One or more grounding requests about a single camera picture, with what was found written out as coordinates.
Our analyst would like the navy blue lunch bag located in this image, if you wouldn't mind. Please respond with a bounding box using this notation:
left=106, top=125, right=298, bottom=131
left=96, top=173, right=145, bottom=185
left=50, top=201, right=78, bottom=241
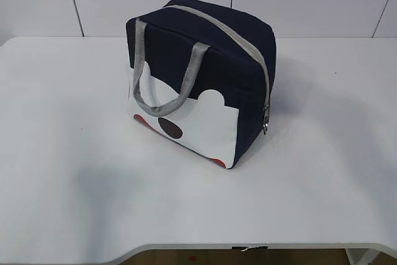
left=125, top=0, right=277, bottom=169

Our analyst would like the white table leg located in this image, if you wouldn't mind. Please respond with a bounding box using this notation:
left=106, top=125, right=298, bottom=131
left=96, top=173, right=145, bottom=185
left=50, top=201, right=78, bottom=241
left=345, top=247, right=381, bottom=265

